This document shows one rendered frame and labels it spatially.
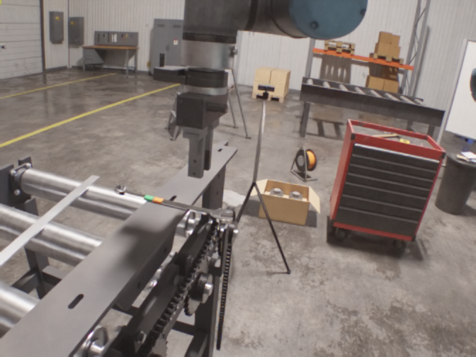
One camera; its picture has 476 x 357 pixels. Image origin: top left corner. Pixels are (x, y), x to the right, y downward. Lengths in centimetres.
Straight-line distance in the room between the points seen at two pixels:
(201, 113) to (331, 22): 23
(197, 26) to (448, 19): 1063
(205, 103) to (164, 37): 1044
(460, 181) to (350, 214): 168
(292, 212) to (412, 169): 108
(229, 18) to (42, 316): 49
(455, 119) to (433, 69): 619
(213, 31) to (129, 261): 37
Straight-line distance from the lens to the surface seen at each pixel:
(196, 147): 56
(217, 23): 52
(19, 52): 1214
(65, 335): 44
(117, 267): 52
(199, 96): 52
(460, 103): 478
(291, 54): 1041
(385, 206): 268
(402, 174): 258
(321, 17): 42
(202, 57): 53
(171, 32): 1085
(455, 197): 407
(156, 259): 76
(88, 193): 133
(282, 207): 289
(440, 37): 1093
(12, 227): 122
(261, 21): 55
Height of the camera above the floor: 150
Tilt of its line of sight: 24 degrees down
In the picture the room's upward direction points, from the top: 6 degrees clockwise
